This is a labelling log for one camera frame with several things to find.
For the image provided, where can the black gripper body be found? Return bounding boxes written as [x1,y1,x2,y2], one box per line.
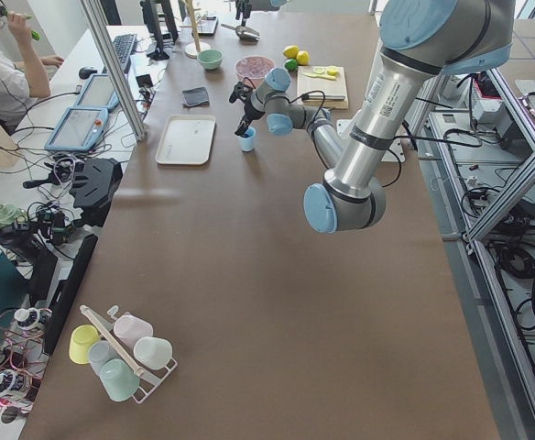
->
[244,98,265,121]

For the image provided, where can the clear ice cubes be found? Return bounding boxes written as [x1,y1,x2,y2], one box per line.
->
[237,57,275,77]

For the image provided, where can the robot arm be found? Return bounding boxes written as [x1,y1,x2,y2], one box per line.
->
[229,0,515,233]

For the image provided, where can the light blue cup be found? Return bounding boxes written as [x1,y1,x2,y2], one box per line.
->
[237,126,257,152]

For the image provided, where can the steel ice scoop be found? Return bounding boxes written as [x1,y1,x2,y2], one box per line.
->
[221,23,260,42]

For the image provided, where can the pink cup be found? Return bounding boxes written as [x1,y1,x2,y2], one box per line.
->
[113,313,154,350]

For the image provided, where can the white cup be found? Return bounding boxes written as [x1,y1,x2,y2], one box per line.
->
[133,336,173,370]

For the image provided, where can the yellow cup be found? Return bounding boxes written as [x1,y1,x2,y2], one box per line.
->
[69,324,100,365]

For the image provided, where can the grey cup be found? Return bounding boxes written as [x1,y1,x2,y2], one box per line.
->
[88,340,119,377]

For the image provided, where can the green cup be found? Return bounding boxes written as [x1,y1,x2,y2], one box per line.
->
[99,358,140,402]

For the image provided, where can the pink bowl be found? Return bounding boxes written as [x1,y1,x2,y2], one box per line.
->
[235,55,278,88]

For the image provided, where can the grey folded cloth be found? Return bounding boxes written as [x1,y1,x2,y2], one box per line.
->
[181,87,210,107]

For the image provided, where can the cream rabbit tray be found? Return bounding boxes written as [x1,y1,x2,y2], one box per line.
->
[155,115,216,166]

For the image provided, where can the steel muddler black tip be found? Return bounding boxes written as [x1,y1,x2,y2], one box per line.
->
[310,93,346,101]

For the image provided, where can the wooden cutting board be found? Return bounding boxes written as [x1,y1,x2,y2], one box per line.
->
[296,65,349,109]

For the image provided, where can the green lime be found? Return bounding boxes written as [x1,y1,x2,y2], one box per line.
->
[284,59,298,72]

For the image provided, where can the green bowl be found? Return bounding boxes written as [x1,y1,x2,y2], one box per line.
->
[197,49,223,71]

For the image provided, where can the whole yellow lemon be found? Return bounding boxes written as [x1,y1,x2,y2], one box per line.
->
[296,50,310,66]
[282,45,300,59]

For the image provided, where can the wooden mug tree stand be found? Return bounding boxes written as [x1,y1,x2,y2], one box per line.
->
[180,0,211,59]

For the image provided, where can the yellow plastic knife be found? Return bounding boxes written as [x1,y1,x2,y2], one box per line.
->
[302,71,337,81]

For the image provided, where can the black keyboard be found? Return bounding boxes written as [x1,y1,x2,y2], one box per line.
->
[113,33,137,73]

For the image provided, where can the blue teach pendant far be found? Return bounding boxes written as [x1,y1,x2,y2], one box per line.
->
[75,73,119,110]

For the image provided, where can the blue teach pendant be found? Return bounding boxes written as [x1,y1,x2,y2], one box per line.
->
[44,106,109,152]
[75,73,119,110]

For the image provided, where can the black perforated device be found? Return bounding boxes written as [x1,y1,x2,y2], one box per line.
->
[70,159,123,227]

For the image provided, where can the blue teach pendant near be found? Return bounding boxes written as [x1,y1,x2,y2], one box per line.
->
[44,106,109,152]

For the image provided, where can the black computer mouse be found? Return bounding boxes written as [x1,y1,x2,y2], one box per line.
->
[78,66,98,80]

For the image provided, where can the seated person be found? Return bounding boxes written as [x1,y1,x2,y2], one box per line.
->
[0,5,64,134]

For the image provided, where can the aluminium frame post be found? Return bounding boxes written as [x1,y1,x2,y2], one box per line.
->
[80,0,147,141]

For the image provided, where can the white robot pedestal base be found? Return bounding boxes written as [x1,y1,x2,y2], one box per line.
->
[334,118,406,164]

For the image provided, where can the wooden rack handle bar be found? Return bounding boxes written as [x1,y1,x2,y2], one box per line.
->
[79,304,145,377]

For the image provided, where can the white wire cup rack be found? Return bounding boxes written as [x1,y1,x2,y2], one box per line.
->
[102,306,179,404]

